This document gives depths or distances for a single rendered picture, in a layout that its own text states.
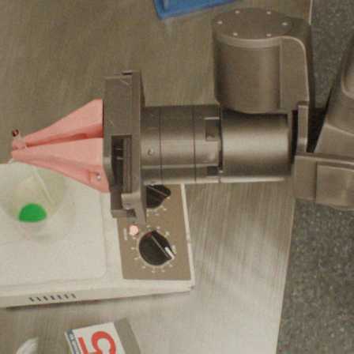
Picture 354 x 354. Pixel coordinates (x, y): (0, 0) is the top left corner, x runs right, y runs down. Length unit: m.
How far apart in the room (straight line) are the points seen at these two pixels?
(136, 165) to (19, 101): 0.37
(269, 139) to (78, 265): 0.26
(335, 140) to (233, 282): 0.32
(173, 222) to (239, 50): 0.32
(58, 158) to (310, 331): 1.07
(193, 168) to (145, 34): 0.38
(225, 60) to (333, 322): 1.11
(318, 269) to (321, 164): 1.08
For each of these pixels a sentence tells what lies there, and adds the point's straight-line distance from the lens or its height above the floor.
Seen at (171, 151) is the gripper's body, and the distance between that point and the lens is 0.66.
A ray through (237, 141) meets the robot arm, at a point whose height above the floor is 1.04.
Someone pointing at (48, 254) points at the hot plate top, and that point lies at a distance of 0.86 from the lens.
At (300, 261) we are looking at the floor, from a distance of 1.71.
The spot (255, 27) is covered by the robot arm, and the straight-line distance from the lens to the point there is 0.64.
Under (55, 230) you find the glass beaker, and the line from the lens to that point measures 0.82.
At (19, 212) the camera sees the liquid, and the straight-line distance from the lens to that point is 0.84.
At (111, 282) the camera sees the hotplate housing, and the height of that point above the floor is 0.82.
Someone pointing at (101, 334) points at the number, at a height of 0.77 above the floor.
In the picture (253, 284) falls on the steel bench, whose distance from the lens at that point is 0.93.
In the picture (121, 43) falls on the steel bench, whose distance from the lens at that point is 1.02.
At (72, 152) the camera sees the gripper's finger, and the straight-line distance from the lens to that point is 0.67.
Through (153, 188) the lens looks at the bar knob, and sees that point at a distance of 0.89.
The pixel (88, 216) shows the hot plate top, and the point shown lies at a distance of 0.86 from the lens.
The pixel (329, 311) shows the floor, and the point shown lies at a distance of 1.70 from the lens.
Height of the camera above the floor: 1.66
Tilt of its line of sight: 72 degrees down
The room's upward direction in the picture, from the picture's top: 5 degrees counter-clockwise
